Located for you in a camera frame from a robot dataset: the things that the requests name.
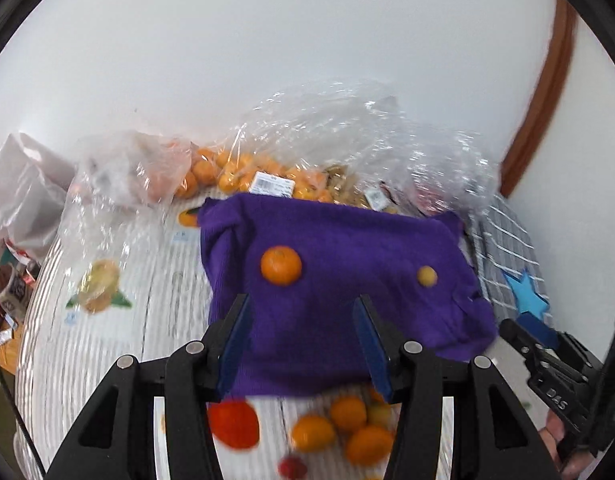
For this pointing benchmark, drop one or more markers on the red-orange round fruit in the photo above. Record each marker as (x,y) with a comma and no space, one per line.
(233,422)

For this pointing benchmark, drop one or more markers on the yellow-green round fruit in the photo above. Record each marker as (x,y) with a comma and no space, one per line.
(380,414)

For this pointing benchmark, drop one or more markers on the brown wooden door frame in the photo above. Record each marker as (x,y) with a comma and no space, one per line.
(547,95)

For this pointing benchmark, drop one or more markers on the small yellow longan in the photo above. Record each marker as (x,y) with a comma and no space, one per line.
(427,276)

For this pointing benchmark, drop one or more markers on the large clear plastic bag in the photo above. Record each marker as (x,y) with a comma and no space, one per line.
(427,160)

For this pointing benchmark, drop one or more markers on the pinkish plastic bag of oranges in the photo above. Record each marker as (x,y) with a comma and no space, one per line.
(127,170)

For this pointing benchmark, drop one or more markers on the large white price label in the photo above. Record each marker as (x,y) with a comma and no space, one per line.
(271,183)

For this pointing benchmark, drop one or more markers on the person's right hand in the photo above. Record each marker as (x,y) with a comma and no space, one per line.
(553,432)

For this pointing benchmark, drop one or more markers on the crumpled clear plastic bag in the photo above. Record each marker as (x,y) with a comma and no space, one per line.
(87,220)

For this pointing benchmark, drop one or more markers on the grey checked cloth blue star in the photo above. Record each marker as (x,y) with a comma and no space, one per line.
(507,240)

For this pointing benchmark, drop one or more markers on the small red fruit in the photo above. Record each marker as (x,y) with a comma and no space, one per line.
(292,467)

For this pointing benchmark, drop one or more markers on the pile of bagged mandarins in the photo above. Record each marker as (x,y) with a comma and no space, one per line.
(232,172)

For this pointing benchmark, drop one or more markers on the large orange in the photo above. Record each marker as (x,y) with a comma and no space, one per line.
(281,265)

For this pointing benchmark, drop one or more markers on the purple towel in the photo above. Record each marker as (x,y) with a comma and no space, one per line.
(337,260)

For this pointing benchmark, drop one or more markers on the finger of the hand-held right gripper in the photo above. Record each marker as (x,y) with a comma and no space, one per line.
(517,337)
(537,330)

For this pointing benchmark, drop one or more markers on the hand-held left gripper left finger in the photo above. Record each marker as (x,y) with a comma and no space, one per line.
(235,345)

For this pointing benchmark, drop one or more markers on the red packaged fruit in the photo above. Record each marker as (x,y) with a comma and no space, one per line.
(430,205)

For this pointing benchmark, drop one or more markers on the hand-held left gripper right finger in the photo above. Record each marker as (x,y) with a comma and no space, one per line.
(372,350)

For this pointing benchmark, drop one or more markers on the patterned mug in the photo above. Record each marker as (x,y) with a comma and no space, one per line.
(10,292)

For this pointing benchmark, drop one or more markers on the white plastic bag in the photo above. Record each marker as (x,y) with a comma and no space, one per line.
(27,185)

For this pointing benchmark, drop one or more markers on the small white price label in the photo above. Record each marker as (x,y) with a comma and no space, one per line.
(377,198)

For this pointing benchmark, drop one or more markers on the bag of brown longans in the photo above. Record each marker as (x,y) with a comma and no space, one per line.
(345,185)

